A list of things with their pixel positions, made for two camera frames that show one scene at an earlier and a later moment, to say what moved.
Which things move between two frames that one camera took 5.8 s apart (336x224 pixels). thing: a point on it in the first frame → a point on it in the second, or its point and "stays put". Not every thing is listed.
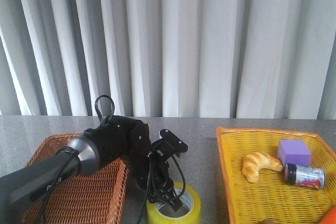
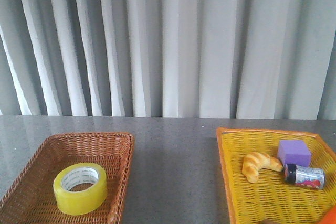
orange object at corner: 330,217 stays put
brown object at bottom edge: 268,221 stays put
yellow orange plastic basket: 271,197 stays put
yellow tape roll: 160,212 → 81,202
